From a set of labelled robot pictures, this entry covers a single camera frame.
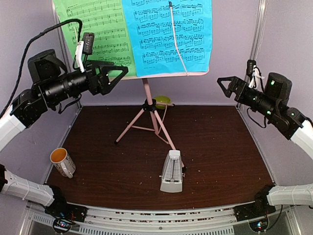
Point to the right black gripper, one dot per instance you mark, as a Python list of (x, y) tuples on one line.
[(235, 82)]

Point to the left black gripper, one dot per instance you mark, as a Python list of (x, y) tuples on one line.
[(103, 85)]

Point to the green sheet music paper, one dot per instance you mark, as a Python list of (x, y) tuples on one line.
[(104, 18)]

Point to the pink folding music stand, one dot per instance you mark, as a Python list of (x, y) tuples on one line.
[(159, 131)]

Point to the blue sheet music paper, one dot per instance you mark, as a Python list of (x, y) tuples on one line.
[(170, 37)]

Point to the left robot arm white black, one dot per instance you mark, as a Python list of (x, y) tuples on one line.
[(52, 84)]

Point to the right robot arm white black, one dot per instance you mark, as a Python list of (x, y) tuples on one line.
[(272, 103)]

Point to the yellow-green plastic bowl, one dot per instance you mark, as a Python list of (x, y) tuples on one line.
[(162, 99)]

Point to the white patterned mug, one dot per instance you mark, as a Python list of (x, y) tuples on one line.
[(62, 161)]

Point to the white metronome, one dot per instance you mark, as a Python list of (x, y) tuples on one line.
[(171, 177)]

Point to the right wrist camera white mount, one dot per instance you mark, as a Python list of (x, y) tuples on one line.
[(255, 75)]

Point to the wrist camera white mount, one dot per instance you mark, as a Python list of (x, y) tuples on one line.
[(84, 47), (255, 75)]

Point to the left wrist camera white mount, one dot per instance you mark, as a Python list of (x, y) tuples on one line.
[(84, 47)]

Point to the left aluminium corner post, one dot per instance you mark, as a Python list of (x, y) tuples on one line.
[(63, 44)]

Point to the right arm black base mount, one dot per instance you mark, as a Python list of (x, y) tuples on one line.
[(260, 206)]

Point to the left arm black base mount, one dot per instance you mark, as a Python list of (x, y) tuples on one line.
[(67, 211)]

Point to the front aluminium rail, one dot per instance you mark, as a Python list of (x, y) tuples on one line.
[(206, 221)]

